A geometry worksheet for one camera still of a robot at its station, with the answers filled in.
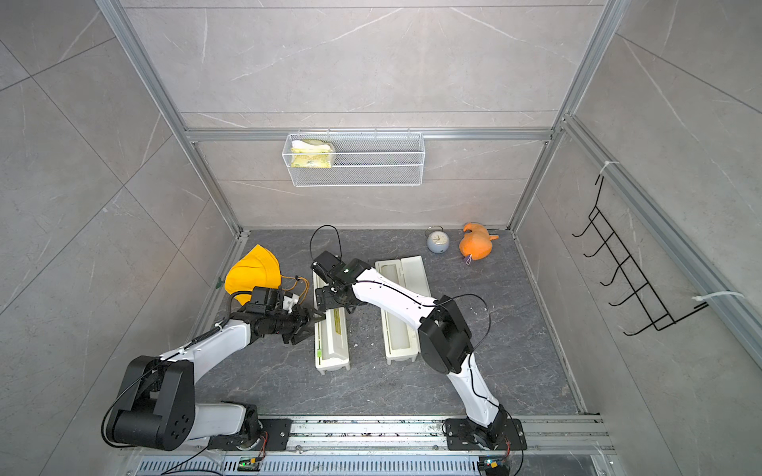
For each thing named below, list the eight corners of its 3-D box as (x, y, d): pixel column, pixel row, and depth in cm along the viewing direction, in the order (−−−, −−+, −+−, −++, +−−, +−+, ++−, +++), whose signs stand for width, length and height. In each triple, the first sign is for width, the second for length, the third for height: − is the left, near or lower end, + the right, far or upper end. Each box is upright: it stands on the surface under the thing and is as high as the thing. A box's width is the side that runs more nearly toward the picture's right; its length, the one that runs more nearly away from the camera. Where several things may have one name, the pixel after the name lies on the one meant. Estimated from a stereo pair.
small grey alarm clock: (427, 253, 113) (428, 246, 110) (425, 232, 121) (425, 225, 118) (449, 253, 113) (450, 246, 110) (445, 232, 121) (446, 225, 118)
